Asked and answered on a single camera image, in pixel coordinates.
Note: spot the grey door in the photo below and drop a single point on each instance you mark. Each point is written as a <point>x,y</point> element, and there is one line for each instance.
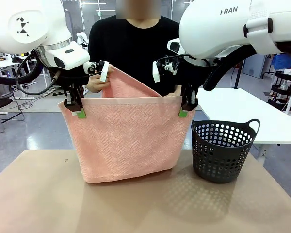
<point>253,65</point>

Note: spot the white desk with seated person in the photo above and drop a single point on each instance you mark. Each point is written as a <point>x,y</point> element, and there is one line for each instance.
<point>0,65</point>

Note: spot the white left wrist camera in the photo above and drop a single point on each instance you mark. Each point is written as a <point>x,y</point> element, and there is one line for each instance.
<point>104,71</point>

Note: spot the blue hanging bag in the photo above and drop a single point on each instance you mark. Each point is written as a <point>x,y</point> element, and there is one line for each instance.
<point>282,63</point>

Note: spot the dark perforated plastic basket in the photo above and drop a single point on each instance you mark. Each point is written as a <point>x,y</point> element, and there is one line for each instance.
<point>215,157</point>

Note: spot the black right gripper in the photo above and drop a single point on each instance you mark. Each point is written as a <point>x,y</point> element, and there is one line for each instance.
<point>189,88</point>

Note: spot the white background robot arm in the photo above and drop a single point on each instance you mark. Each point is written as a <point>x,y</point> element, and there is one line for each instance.
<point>81,36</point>

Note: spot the pink towel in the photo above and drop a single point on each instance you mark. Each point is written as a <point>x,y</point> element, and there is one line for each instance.
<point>126,136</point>

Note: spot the black trolley cart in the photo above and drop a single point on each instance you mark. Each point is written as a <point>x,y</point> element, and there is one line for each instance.
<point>281,91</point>

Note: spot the person in black t-shirt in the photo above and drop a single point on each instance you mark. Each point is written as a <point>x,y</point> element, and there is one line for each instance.
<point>135,43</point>

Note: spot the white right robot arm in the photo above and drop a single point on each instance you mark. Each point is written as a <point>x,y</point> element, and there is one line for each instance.
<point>208,29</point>

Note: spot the person's right hand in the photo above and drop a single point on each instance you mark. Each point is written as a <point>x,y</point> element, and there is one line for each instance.
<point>95,85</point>

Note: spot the black stand with white head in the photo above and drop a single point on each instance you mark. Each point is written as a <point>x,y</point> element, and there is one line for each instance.
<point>237,72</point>

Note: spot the person's left hand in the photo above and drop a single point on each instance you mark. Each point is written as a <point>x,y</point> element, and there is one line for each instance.
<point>175,94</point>

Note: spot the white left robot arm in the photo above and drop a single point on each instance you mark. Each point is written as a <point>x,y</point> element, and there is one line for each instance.
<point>26,24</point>

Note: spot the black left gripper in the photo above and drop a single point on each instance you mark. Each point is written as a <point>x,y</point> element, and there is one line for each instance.
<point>70,80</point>

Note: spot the large white side table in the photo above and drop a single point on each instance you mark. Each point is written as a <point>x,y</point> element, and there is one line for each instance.
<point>232,104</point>

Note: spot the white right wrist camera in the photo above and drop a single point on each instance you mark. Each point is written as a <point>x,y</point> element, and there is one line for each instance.
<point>157,71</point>

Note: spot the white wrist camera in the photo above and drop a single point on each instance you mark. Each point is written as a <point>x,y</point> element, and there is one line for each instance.
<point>157,71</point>
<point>104,71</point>

